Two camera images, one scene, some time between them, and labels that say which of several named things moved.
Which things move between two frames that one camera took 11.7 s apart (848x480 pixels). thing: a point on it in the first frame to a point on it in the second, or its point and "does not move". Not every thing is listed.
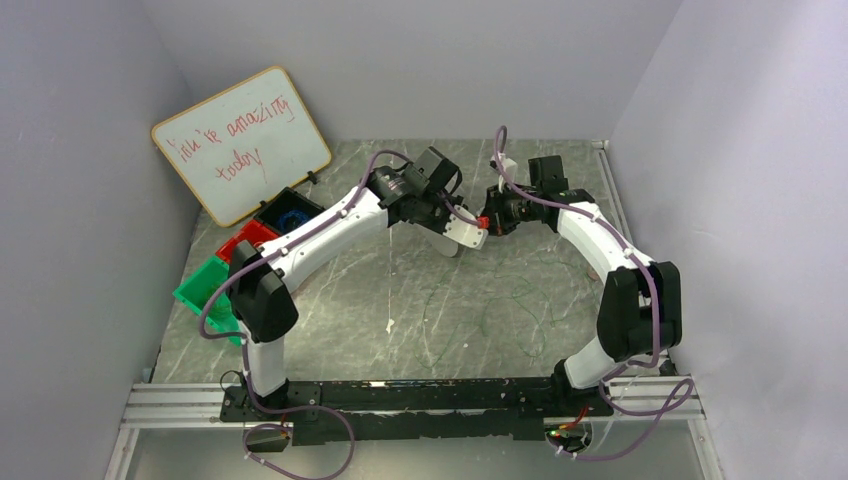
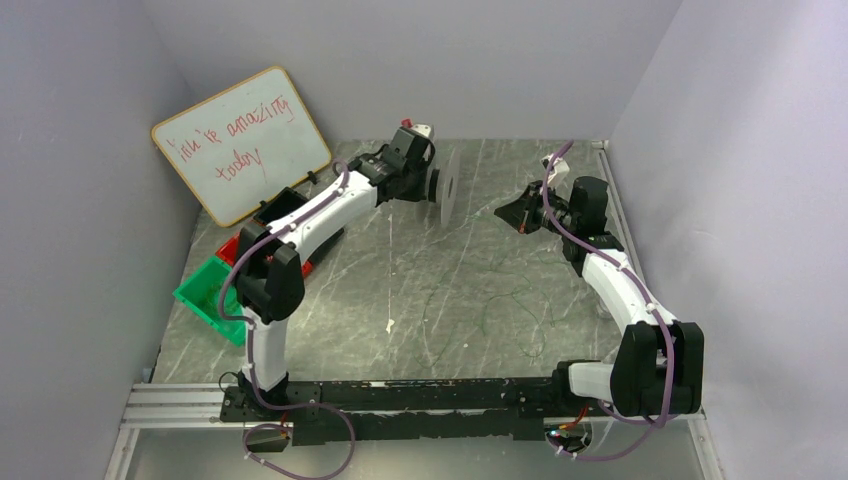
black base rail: [393, 410] does not move
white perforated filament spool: [443, 244] to [448, 184]
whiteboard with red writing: [244, 147] does not move
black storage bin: [285, 210] does not move
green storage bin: [195, 292] does not move
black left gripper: [436, 216] to [419, 183]
